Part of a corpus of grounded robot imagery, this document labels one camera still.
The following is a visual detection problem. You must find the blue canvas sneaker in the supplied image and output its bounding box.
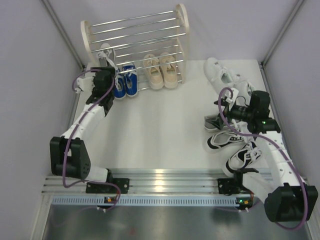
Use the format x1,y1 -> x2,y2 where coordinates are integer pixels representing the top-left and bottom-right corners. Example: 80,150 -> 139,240
114,74 -> 126,100
122,63 -> 138,98

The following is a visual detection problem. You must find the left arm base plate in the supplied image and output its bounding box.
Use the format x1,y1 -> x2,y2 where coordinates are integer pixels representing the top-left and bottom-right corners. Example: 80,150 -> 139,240
85,178 -> 130,194

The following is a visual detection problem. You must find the grey canvas sneaker front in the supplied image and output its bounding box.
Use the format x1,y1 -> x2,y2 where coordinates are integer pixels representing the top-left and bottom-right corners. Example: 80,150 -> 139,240
204,114 -> 247,132

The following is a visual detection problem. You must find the beige lace sneaker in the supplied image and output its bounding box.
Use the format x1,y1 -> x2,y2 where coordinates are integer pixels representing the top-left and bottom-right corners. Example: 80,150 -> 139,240
142,53 -> 164,90
159,52 -> 178,89

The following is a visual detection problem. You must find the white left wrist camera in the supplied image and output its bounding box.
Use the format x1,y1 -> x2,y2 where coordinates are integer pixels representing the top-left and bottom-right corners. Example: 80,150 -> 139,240
73,76 -> 94,94

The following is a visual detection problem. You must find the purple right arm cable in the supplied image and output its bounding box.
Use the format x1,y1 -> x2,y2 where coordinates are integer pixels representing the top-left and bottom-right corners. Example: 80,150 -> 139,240
218,87 -> 310,230

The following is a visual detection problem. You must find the cream and chrome shoe rack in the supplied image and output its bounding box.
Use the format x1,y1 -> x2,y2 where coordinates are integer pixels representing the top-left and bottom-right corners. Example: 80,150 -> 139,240
80,3 -> 190,90

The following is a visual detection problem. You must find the black white sneaker upper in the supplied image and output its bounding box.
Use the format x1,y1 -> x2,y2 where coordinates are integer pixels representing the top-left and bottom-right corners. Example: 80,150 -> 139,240
205,130 -> 247,151

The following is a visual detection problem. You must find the perforated cable duct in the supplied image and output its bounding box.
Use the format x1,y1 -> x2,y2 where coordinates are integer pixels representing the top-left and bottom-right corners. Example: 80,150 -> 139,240
51,195 -> 253,207

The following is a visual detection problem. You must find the black white sneaker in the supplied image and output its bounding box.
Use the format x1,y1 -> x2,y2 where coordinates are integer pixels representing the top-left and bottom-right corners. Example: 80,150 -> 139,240
222,141 -> 262,177
205,130 -> 247,151

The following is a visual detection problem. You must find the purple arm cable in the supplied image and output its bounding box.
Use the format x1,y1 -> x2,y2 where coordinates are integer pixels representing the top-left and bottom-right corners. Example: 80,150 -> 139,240
218,87 -> 310,230
61,69 -> 122,213

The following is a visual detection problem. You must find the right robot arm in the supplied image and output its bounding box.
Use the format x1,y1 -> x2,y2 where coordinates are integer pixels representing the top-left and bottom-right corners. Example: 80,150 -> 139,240
215,87 -> 319,229

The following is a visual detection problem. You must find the grey canvas sneaker back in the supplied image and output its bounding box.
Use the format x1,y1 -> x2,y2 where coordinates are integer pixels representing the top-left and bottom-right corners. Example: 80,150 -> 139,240
96,42 -> 119,73

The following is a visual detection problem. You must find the white sneaker right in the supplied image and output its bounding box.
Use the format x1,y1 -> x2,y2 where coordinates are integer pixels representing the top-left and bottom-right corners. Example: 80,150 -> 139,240
233,74 -> 256,98

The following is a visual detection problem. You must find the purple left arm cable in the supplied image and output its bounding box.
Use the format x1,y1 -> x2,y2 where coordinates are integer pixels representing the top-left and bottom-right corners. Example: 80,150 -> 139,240
61,69 -> 122,213

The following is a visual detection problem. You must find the black white sneaker lower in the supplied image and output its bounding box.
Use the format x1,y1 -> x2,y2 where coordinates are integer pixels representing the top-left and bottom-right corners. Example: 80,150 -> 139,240
222,141 -> 262,177

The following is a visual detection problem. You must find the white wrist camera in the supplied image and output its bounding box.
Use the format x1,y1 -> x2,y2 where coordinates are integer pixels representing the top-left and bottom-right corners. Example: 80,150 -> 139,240
73,76 -> 94,94
214,87 -> 239,107

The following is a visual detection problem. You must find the aluminium mounting rail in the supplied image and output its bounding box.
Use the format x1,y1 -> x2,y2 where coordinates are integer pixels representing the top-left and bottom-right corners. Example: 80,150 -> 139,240
41,167 -> 313,196

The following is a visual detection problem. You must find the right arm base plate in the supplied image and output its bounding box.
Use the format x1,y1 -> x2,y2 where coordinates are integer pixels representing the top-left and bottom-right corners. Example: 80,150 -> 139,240
217,178 -> 252,196

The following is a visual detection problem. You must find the white sneaker left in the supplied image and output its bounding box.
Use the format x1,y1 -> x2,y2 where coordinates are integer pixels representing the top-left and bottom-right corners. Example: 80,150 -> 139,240
203,57 -> 234,92

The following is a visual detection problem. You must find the grey canvas sneaker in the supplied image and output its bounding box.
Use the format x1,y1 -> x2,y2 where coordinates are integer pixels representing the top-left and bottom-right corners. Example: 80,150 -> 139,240
204,114 -> 247,132
96,42 -> 119,73

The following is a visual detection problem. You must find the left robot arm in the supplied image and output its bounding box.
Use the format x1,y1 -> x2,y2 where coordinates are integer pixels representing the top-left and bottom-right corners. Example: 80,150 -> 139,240
49,66 -> 116,193

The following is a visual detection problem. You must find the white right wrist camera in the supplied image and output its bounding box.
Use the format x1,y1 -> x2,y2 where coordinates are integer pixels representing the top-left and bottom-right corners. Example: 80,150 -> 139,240
214,87 -> 239,107

